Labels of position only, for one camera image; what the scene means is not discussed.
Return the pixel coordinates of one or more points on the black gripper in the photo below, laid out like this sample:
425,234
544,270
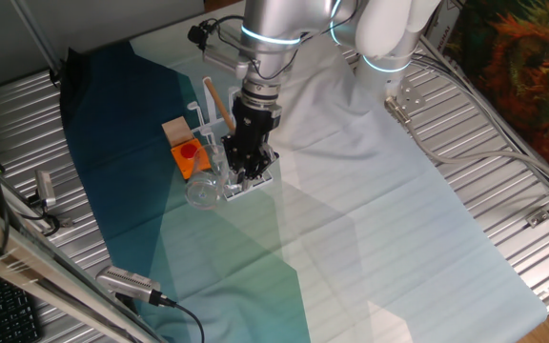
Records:
253,124

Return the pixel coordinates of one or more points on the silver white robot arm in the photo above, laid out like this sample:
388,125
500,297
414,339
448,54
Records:
274,19

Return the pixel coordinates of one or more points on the orange box red push button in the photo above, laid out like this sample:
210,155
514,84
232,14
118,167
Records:
181,162

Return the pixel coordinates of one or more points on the plain wooden block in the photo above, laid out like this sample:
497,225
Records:
176,131

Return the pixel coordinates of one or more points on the blue green white tablecloth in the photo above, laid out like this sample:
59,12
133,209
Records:
398,262

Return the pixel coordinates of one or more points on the cardboard box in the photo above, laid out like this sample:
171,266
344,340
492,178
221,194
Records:
446,28

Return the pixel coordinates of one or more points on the grey metal pole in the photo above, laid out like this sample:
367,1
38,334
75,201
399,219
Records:
36,35

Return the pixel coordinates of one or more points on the colourful orange green fabric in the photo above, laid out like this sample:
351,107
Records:
517,71

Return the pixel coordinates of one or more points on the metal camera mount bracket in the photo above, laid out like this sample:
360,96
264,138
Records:
65,222

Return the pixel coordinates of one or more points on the aluminium frame bar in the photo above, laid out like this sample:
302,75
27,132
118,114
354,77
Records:
26,257

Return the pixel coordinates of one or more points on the small metal table bracket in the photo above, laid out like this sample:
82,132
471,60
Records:
538,217

